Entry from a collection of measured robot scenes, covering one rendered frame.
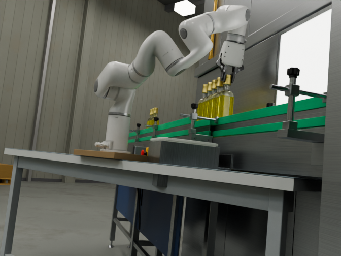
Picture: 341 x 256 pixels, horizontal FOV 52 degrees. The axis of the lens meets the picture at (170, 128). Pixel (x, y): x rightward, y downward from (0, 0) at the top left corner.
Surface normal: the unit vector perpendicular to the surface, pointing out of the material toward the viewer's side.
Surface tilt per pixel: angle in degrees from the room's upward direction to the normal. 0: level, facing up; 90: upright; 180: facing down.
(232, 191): 90
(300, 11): 90
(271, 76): 90
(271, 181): 90
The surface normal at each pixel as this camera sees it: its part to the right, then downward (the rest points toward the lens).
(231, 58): 0.24, 0.25
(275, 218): -0.64, -0.14
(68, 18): 0.76, 0.01
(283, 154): -0.95, -0.13
